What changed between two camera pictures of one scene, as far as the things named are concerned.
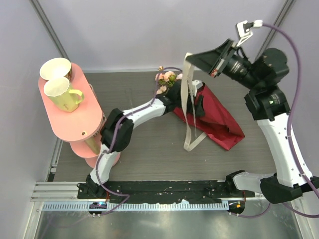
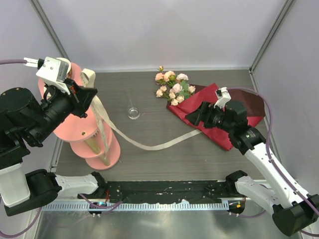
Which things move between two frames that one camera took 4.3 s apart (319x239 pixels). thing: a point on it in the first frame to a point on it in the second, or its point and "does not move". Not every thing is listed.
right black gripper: x=211 y=61 to x=203 y=113
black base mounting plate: x=163 y=191 does not move
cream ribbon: x=192 y=139 to x=105 y=120
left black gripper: x=199 y=108 to x=81 y=96
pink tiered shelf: x=80 y=128 does not move
